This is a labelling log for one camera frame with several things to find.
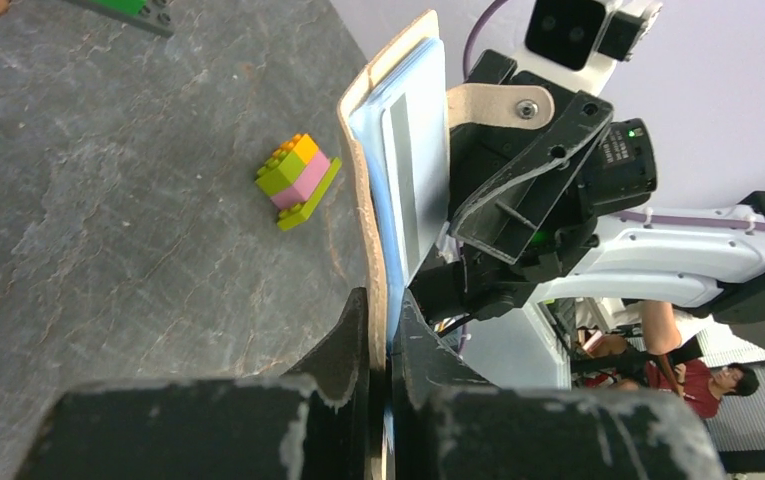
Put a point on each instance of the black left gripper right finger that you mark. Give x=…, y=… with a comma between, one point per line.
x=449, y=422

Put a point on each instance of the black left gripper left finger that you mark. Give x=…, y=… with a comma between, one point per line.
x=308, y=423

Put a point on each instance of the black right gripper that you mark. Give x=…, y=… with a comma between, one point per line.
x=525, y=204

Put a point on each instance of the beige leather card holder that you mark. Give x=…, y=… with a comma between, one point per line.
x=417, y=48

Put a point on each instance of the white magnetic stripe card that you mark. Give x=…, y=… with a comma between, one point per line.
x=414, y=124

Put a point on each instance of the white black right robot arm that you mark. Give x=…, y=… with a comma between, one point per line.
x=705, y=262

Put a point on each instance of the person in white shirt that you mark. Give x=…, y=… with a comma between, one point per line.
x=664, y=327

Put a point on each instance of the lime green toy brick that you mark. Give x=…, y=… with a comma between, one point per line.
x=296, y=177

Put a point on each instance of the person in red shirt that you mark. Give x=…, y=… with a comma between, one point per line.
x=703, y=389

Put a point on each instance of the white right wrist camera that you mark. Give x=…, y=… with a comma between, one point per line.
x=577, y=44

